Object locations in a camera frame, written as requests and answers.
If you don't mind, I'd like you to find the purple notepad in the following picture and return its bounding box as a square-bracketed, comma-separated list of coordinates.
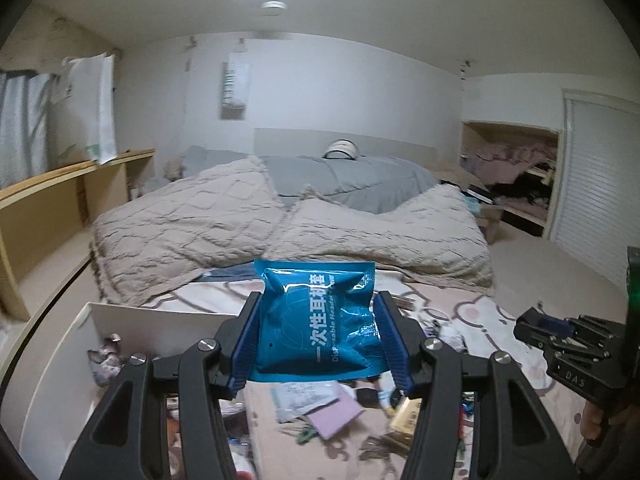
[305, 394, 365, 440]

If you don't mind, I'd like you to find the wooden shelf unit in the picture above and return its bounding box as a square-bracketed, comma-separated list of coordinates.
[0, 149, 157, 321]

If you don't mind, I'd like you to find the printed cartoon bed sheet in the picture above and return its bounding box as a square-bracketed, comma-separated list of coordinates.
[150, 265, 601, 480]

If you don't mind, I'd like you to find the blue foil packet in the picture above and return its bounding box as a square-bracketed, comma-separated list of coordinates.
[248, 259, 386, 383]

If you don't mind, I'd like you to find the white headboard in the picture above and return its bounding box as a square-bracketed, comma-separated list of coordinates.
[254, 127, 437, 161]

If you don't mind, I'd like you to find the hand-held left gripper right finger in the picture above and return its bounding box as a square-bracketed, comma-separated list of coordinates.
[375, 290, 583, 480]

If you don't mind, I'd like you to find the white hanging fabric bag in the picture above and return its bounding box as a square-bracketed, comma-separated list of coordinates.
[220, 52, 251, 121]

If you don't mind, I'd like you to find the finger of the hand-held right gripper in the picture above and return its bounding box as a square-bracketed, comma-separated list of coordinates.
[538, 313, 626, 353]
[514, 307, 608, 362]

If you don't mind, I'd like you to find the grey curtain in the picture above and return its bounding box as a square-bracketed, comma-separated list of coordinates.
[0, 71, 58, 188]

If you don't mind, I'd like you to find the person's right hand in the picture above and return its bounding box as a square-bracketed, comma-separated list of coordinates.
[580, 400, 618, 448]

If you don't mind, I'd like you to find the beige fluffy blanket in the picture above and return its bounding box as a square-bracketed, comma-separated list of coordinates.
[90, 156, 496, 306]

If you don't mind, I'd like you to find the cardboard box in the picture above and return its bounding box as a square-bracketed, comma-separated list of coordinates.
[477, 205, 503, 246]

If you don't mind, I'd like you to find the yellow tissue pack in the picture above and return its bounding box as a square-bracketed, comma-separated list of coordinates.
[389, 400, 426, 443]

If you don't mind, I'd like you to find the white louvered closet door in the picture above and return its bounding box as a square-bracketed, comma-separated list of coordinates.
[547, 89, 640, 291]

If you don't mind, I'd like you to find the white wall cable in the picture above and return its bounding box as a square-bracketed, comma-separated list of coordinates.
[186, 35, 196, 148]

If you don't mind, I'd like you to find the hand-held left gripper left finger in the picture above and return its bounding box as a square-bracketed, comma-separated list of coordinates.
[59, 292, 261, 480]

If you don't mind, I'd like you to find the dark blue cloth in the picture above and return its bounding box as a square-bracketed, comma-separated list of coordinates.
[200, 265, 257, 282]

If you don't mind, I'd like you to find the white black cap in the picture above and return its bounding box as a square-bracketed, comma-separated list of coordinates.
[322, 138, 361, 161]

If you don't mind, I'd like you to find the white storage box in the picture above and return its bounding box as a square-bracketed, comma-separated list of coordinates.
[20, 301, 261, 480]

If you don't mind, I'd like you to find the white tote bag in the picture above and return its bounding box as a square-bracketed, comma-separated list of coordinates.
[62, 52, 118, 166]

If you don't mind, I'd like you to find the pile of clothes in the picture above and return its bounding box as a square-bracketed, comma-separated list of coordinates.
[462, 140, 558, 186]

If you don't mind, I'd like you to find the white plastic mask packet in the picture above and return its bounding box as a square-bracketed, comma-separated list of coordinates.
[272, 382, 341, 423]

